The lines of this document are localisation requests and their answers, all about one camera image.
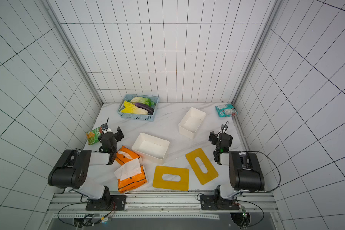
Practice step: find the green toy lettuce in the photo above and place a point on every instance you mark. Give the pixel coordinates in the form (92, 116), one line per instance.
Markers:
(143, 100)

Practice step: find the yellow box lid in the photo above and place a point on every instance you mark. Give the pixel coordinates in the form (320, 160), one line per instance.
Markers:
(201, 165)
(171, 178)

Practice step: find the yellow toy cabbage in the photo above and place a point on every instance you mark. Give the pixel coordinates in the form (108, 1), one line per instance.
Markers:
(130, 108)

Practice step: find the blue plastic basket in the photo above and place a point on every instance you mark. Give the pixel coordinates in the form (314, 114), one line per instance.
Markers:
(128, 97)

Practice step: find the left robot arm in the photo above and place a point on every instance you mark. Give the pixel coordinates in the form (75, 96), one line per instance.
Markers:
(72, 167)

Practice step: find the orange tissue pack with sheet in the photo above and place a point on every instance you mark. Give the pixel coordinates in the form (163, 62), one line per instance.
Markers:
(130, 176)

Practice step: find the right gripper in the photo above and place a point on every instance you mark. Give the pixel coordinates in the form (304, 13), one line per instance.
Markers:
(218, 138)

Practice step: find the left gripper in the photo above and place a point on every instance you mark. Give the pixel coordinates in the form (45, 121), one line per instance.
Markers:
(113, 136)

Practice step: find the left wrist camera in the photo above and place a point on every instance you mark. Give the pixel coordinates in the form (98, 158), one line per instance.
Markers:
(105, 128)

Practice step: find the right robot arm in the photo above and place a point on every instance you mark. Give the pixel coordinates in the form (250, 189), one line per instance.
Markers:
(245, 175)

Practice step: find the green snack bag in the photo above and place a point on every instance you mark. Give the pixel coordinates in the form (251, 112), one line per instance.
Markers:
(94, 135)

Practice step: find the aluminium mounting rail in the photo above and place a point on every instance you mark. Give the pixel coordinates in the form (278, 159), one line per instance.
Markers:
(145, 204)

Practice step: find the teal snack packet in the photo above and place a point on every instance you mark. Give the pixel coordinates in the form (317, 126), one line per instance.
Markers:
(226, 110)

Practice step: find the white tissue box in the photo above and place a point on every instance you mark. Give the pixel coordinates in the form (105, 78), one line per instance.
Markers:
(151, 148)
(191, 122)

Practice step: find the purple toy eggplant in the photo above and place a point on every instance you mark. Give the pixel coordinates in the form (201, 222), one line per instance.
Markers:
(148, 108)

